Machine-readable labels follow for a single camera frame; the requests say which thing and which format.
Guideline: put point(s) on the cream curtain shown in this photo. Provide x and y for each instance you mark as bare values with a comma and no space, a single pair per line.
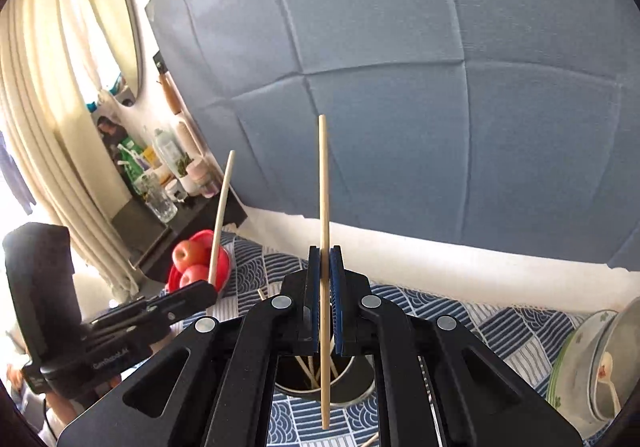
45,127

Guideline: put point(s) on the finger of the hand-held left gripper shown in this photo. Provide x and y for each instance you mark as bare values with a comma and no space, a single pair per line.
192,299
135,308

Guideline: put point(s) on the oval wall mirror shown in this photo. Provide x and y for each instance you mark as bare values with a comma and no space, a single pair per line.
112,27

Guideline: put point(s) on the green refill pack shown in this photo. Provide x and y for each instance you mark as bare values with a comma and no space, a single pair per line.
131,167

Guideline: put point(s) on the stack of green-rimmed plates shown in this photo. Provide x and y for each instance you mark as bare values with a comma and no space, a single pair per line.
575,367

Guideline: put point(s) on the pink jar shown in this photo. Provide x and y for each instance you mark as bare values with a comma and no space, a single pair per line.
199,174

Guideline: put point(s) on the small potted plant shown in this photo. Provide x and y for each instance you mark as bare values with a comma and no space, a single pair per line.
183,167

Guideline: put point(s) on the white ceramic spoon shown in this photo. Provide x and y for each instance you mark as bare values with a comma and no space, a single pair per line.
609,377

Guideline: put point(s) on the single wooden chopstick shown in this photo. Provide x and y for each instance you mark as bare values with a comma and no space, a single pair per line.
222,212
324,177

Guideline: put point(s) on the blue patterned tablecloth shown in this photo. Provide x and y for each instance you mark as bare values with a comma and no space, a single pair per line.
500,327

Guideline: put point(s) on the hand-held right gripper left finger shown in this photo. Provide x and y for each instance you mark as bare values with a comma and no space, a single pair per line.
314,307

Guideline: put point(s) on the clear glass mug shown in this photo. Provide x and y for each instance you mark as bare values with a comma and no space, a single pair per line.
161,202

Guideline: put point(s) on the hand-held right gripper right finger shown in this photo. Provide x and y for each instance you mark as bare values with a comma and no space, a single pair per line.
337,307

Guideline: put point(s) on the framed photo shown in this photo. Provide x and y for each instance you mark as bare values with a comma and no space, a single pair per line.
111,132

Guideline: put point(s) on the red plastic bowl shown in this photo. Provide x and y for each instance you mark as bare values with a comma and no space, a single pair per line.
200,238

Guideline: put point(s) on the dark blue garment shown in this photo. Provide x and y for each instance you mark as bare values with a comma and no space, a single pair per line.
17,177

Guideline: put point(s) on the black cylindrical utensil holder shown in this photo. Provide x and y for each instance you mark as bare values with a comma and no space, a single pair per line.
350,387

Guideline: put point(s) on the wooden wall utensil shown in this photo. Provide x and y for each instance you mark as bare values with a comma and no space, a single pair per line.
170,94

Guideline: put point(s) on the person's left hand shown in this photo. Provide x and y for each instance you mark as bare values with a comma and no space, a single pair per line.
70,409

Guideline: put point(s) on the grey-blue backdrop cloth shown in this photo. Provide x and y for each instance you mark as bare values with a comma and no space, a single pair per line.
400,77

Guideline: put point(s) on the black side table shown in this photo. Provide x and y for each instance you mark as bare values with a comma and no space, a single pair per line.
190,222

